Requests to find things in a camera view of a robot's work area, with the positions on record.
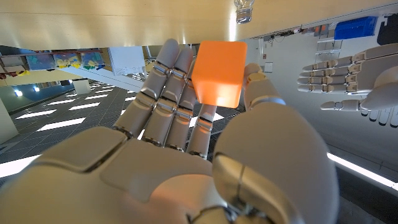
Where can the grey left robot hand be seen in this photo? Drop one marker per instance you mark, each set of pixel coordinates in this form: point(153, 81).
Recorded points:
point(373, 71)

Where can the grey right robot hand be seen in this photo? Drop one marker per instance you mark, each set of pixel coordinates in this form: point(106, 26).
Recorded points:
point(140, 180)

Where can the orange magnetic block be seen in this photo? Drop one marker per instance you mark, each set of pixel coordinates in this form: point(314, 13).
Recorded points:
point(219, 73)

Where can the blue plastic crate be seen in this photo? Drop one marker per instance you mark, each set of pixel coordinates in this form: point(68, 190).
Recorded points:
point(354, 28)

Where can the rectangular ceiling light panel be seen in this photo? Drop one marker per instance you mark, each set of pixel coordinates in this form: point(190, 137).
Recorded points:
point(35, 114)
point(84, 106)
point(15, 168)
point(60, 124)

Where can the long ceiling tube light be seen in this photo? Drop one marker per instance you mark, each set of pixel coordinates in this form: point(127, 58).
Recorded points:
point(363, 172)

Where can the white board panel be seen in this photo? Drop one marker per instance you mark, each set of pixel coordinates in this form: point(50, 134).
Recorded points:
point(127, 59)

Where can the white shelf unit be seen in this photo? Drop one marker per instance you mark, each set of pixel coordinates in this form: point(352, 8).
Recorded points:
point(68, 59)

